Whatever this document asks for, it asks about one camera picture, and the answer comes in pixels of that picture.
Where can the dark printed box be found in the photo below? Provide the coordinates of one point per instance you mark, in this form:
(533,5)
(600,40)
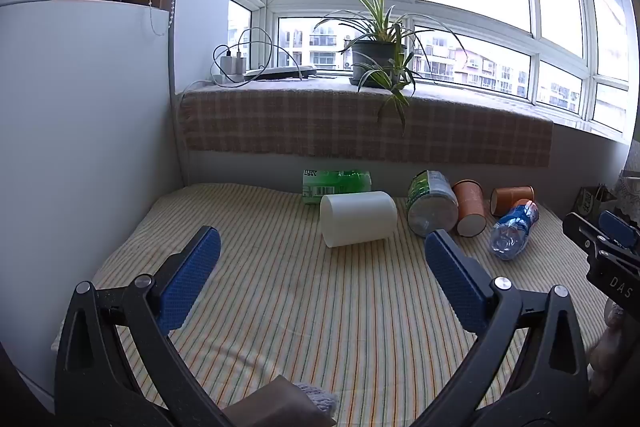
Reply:
(592,201)

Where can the potted spider plant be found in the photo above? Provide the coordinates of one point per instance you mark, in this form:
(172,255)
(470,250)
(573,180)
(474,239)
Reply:
(377,57)

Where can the clear bottle with blue label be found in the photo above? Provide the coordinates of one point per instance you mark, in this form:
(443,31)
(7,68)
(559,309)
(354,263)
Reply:
(515,229)

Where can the white window frame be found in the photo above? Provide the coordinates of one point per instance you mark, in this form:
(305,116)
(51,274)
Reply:
(407,7)

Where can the striped bed sheet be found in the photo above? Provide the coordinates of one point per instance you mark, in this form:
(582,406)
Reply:
(320,317)

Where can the orange paper cup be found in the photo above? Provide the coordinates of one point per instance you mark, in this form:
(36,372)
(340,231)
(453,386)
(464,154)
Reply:
(470,207)
(510,198)

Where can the white power strip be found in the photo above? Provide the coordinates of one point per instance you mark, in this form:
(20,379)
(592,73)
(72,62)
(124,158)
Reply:
(225,79)

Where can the plaid windowsill cloth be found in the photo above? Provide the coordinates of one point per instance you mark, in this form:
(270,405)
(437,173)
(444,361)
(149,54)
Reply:
(320,122)

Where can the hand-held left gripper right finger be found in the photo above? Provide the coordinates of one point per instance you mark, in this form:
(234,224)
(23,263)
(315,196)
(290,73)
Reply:
(457,277)

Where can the green plastic bottle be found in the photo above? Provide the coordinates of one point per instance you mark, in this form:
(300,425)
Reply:
(345,181)

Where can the white cabinet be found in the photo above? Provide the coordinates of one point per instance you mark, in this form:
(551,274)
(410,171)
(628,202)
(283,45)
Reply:
(85,187)

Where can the brown cardboard piece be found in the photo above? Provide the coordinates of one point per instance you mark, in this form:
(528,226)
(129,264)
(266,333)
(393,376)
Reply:
(280,407)

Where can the person's right hand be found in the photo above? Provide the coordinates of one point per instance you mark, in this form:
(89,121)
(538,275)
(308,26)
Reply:
(606,347)

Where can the grey knitted cloth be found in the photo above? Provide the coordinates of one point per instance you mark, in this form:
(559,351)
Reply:
(317,397)

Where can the clear bottle with green label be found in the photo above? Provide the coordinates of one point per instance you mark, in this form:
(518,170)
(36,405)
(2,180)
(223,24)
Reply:
(432,207)

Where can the white lace cloth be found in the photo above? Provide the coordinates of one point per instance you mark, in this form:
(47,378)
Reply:
(631,192)

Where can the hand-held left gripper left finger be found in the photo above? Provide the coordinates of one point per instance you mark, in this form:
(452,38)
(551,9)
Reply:
(192,274)

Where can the black flat device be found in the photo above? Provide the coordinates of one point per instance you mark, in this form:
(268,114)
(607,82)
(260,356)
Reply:
(280,72)

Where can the white cup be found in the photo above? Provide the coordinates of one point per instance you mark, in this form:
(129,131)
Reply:
(357,219)

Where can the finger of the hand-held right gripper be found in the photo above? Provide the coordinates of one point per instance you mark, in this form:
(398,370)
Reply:
(580,232)
(619,228)

